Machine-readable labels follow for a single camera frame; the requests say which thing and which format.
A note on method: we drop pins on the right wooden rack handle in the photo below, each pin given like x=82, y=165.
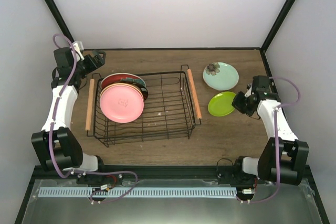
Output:
x=194, y=94

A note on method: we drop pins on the black aluminium frame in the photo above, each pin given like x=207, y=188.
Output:
x=186, y=176

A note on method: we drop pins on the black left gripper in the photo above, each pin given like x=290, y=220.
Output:
x=100, y=62

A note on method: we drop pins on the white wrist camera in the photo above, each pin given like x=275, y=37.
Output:
x=249, y=91
x=78, y=46

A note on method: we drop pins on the green small plate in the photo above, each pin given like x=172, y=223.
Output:
x=221, y=104

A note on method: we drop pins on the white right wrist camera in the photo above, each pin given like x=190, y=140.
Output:
x=249, y=91

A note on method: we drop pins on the black rimmed striped plate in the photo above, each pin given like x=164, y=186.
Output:
x=125, y=78

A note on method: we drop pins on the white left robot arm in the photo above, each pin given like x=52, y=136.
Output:
x=55, y=145

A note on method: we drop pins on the wooden rack handle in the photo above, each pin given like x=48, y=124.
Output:
x=90, y=104
x=194, y=94

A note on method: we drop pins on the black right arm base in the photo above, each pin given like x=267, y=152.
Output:
x=232, y=172

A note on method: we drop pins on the black wire dish rack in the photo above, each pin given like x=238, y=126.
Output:
x=169, y=112

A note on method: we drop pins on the orange yellow plate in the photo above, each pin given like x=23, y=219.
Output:
x=139, y=89

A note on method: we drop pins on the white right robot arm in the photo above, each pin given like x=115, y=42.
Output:
x=284, y=157

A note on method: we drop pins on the pink bear plate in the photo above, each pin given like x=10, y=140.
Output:
x=121, y=103

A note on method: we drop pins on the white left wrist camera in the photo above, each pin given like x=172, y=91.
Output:
x=78, y=46

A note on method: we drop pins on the light blue flower plate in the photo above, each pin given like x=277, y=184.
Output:
x=220, y=76

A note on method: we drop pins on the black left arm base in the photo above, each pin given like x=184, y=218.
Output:
x=103, y=182

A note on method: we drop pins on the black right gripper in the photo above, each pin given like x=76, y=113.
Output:
x=236, y=104

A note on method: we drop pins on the left wooden rack handle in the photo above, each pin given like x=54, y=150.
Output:
x=90, y=104

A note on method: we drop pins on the light blue slotted cable duct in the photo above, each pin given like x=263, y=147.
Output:
x=139, y=192

